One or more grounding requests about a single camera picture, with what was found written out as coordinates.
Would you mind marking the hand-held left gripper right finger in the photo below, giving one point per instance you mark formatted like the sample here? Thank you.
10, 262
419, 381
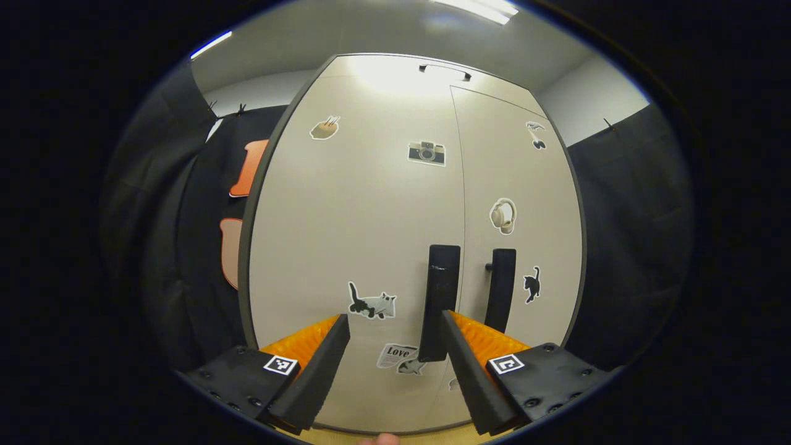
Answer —
473, 383

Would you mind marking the white shoe cabinet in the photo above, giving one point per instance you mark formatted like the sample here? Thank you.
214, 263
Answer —
371, 216

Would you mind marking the long ceiling light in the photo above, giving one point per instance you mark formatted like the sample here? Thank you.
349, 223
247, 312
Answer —
479, 7

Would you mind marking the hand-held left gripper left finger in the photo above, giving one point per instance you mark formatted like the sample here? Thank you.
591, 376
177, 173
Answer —
312, 383

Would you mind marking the white cabinet drawer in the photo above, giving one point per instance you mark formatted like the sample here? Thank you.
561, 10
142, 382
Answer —
383, 71

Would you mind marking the black backdrop cloth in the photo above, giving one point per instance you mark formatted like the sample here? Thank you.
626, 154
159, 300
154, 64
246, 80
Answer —
636, 235
154, 235
210, 247

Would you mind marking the small ceiling light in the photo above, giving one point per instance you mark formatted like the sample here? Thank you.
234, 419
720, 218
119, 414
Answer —
210, 46

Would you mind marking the white shoe cabinet door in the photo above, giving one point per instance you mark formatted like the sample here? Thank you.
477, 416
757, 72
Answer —
358, 216
513, 167

